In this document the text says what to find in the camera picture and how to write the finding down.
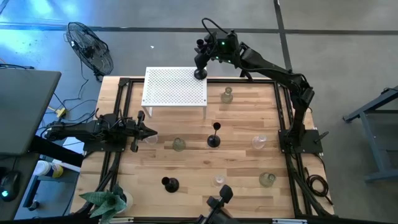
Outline tall black candlestick holder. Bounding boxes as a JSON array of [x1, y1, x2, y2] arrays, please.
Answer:
[[206, 121, 222, 149], [193, 37, 208, 80], [161, 176, 180, 194]]

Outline black support beam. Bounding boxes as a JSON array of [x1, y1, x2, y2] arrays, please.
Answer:
[[29, 135, 85, 168]]

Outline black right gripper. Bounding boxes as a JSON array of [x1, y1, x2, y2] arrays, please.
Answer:
[[194, 29, 241, 72]]

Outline blue metal stand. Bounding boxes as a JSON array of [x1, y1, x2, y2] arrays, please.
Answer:
[[22, 174, 41, 212]]

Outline black computer mouse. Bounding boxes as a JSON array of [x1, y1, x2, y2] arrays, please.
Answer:
[[0, 170, 22, 202]]

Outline black floor cable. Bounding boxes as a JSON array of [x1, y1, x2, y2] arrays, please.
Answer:
[[40, 98, 100, 131]]

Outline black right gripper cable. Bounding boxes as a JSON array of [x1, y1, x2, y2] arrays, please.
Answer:
[[201, 17, 231, 35]]

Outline black table-level camera mount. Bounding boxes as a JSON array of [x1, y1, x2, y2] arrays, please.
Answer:
[[195, 184, 234, 224]]

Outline white metal bracket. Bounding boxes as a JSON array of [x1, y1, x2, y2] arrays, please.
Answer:
[[99, 217, 134, 224], [272, 218, 308, 224]]

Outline grey desk top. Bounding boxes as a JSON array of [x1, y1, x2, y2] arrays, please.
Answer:
[[0, 68, 62, 156]]

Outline black aluminium rail frame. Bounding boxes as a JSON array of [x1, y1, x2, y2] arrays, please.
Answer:
[[73, 77, 335, 224]]

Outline white canister with yellow label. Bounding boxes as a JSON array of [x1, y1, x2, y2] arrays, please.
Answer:
[[33, 160, 65, 179]]

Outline artificial plant in white pot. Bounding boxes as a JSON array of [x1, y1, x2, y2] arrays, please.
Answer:
[[78, 182, 134, 224]]

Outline black floor fan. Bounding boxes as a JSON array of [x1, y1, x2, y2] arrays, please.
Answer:
[[65, 21, 114, 82]]

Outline clear ribbed glass candle holder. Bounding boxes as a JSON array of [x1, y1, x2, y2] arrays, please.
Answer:
[[251, 134, 267, 150], [144, 133, 159, 146], [212, 174, 226, 187]]

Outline blue-grey metal table frame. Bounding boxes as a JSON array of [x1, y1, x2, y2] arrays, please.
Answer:
[[343, 84, 398, 184]]

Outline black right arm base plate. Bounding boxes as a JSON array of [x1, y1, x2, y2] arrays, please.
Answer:
[[277, 129, 330, 154]]

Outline white perforated metal shelf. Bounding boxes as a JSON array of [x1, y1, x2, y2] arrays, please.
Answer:
[[141, 66, 208, 119]]

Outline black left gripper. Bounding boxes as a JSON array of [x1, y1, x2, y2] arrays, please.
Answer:
[[123, 110, 159, 153]]

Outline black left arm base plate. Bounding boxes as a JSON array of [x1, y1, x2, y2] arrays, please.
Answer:
[[83, 141, 127, 153]]

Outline coiled black cable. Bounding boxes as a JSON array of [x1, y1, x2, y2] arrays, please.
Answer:
[[303, 166, 334, 206]]

